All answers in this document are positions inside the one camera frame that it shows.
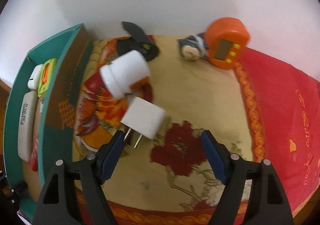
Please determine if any white usb wall charger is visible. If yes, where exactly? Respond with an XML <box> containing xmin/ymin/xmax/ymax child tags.
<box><xmin>120</xmin><ymin>96</ymin><xmax>166</xmax><ymax>149</ymax></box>

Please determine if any white pill bottle orange label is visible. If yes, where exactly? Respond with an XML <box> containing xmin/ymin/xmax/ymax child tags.
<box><xmin>99</xmin><ymin>50</ymin><xmax>151</xmax><ymax>100</ymax></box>

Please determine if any orange timer with cat figure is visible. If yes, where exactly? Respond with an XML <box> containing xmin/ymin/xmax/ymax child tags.
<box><xmin>177</xmin><ymin>17</ymin><xmax>251</xmax><ymax>70</ymax></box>

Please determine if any black folding phone stand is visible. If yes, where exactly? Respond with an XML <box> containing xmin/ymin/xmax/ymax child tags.
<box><xmin>116</xmin><ymin>22</ymin><xmax>159</xmax><ymax>62</ymax></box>

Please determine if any red lighter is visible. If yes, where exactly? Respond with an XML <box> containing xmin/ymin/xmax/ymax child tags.
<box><xmin>29</xmin><ymin>137</ymin><xmax>39</xmax><ymax>172</ymax></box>

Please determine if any red floral bed blanket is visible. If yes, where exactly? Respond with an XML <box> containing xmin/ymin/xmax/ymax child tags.
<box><xmin>71</xmin><ymin>34</ymin><xmax>320</xmax><ymax>225</ymax></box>

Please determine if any teal cardboard tray box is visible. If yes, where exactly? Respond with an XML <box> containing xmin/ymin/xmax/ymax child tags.
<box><xmin>3</xmin><ymin>24</ymin><xmax>93</xmax><ymax>221</ymax></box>

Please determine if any grey white power bank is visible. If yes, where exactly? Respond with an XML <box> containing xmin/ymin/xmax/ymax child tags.
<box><xmin>17</xmin><ymin>91</ymin><xmax>37</xmax><ymax>162</ymax></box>

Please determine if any small printed card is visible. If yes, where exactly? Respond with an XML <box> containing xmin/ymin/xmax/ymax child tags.
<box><xmin>39</xmin><ymin>97</ymin><xmax>45</xmax><ymax>114</ymax></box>

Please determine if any wooden bedside shelf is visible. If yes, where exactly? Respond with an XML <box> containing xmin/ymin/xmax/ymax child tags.
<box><xmin>0</xmin><ymin>80</ymin><xmax>11</xmax><ymax>155</ymax></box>

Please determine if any white earbuds case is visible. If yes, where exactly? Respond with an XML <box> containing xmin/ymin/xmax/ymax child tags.
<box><xmin>27</xmin><ymin>64</ymin><xmax>43</xmax><ymax>90</ymax></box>

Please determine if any green orange utility knife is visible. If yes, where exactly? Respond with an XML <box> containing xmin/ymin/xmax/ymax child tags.
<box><xmin>37</xmin><ymin>58</ymin><xmax>57</xmax><ymax>98</ymax></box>

